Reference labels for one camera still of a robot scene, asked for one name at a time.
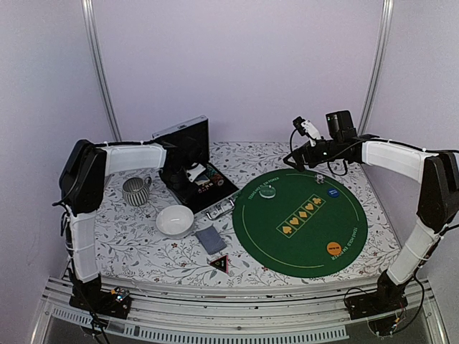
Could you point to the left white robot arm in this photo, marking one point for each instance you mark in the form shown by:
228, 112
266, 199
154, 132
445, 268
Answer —
82, 184

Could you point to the orange big blind button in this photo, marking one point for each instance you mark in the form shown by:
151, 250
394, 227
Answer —
334, 248

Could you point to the round green poker mat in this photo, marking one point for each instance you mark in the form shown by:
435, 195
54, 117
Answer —
289, 233

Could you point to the floral tablecloth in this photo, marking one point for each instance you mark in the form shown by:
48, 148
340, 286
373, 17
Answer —
129, 246

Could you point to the right poker chip stack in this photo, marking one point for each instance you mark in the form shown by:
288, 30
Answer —
215, 176

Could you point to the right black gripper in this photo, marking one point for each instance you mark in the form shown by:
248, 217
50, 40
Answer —
308, 150

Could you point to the left aluminium frame post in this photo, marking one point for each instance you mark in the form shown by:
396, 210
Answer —
96, 54

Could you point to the clear acrylic dealer button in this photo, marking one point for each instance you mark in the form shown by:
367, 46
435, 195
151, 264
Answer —
267, 191

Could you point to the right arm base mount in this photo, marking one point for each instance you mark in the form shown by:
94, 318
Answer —
361, 304

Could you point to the white ceramic bowl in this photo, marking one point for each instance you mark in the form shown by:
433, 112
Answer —
175, 221

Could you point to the boxed playing card deck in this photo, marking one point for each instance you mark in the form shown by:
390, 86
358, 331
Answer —
203, 181

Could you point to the aluminium frame post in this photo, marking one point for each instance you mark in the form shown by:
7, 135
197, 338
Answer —
96, 54
376, 31

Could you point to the red black triangle card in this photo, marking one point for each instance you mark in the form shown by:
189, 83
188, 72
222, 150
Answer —
220, 263

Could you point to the striped ceramic mug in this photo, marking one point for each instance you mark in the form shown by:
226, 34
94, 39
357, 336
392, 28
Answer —
136, 191

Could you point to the blue small blind button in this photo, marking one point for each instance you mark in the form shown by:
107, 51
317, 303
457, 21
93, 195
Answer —
333, 192

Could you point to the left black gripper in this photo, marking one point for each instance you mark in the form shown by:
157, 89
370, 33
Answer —
186, 196

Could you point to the right aluminium frame post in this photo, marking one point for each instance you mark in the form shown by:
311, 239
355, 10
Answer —
376, 31

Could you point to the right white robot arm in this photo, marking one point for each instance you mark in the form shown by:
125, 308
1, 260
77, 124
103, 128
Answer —
433, 170

